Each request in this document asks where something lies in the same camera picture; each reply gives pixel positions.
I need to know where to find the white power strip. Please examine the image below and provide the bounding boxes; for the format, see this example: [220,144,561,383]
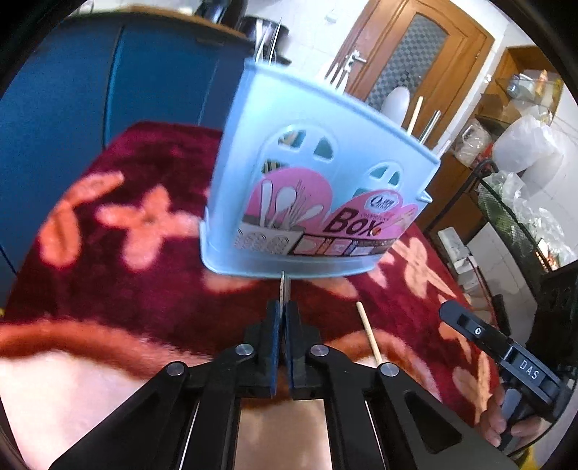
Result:
[437,227,480,279]

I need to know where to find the clear shelf container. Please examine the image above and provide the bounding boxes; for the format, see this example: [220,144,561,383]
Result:
[508,73,536,99]

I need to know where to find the white plastic bag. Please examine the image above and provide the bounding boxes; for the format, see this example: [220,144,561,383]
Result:
[492,115,566,173]

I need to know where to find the red floral blanket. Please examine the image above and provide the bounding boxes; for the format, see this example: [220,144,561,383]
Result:
[0,121,503,470]

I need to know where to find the black air fryer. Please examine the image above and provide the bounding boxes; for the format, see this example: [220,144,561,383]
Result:
[196,0,247,26]

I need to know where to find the clear plastic bags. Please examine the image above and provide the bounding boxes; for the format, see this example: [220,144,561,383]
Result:
[490,172,566,247]

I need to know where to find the white plastic fork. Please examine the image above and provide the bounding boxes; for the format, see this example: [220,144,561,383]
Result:
[323,59,351,94]

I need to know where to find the blue base cabinets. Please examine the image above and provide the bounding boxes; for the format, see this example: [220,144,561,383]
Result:
[0,11,254,277]

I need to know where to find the black side table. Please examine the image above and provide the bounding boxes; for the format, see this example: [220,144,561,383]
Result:
[474,158,578,274]

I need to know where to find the wooden door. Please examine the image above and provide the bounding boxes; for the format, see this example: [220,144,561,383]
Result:
[332,0,496,119]

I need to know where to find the metal chopsticks bundle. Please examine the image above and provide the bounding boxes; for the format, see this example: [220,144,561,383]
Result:
[254,17,284,65]

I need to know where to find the wooden shelf unit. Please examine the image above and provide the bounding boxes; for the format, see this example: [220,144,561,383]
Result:
[424,45,566,236]

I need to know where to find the light blue utensil holder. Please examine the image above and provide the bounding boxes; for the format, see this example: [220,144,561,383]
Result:
[199,58,441,278]

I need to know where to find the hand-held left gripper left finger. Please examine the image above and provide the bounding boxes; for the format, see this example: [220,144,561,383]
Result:
[47,301,282,470]

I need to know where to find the person's right hand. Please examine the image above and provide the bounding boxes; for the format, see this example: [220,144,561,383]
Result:
[479,386,549,448]

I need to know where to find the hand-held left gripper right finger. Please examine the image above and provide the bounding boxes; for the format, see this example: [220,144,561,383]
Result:
[285,302,520,470]

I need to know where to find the white plastic spoon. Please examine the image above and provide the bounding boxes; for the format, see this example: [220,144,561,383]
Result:
[380,86,411,119]

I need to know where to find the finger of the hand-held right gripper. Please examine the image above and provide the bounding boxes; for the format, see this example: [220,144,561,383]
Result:
[439,301,516,367]

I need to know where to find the cardboard box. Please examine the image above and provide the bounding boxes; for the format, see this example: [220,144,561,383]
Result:
[479,93,512,119]

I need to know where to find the pinkish filled bag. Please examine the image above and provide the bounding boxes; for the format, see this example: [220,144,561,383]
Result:
[454,120,491,166]

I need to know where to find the dark cooking pot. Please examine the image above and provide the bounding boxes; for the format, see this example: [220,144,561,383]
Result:
[237,15,290,65]

